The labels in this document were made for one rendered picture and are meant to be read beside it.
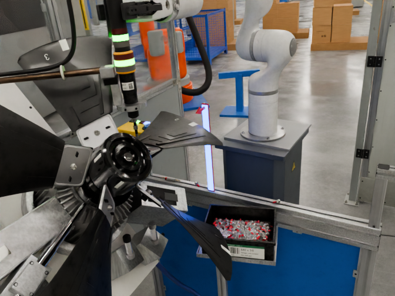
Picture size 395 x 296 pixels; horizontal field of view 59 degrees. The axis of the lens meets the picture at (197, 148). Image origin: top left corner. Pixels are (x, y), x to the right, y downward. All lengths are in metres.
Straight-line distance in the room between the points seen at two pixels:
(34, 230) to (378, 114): 2.17
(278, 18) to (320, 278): 9.04
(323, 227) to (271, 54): 0.63
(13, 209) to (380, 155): 2.25
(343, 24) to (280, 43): 7.02
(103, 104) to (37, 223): 0.30
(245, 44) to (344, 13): 6.95
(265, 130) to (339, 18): 6.94
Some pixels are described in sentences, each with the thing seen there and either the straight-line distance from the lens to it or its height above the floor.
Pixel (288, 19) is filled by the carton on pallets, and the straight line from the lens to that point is 10.02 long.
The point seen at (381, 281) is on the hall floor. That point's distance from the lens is 2.27.
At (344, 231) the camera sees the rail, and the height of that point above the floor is 0.83.
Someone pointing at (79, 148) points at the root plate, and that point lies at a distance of 0.76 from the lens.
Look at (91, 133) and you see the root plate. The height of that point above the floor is 1.25.
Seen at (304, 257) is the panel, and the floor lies 0.67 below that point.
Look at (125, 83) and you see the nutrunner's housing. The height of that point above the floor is 1.36.
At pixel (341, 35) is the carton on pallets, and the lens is 8.34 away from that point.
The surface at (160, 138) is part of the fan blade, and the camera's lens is 0.92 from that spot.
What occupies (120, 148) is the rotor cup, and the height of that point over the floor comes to 1.24.
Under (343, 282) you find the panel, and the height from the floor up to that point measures 0.61.
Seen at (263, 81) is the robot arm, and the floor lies 1.18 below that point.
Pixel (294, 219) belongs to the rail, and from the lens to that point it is 1.20.
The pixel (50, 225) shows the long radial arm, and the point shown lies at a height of 1.11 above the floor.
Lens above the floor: 1.55
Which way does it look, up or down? 25 degrees down
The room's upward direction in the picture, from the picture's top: 5 degrees counter-clockwise
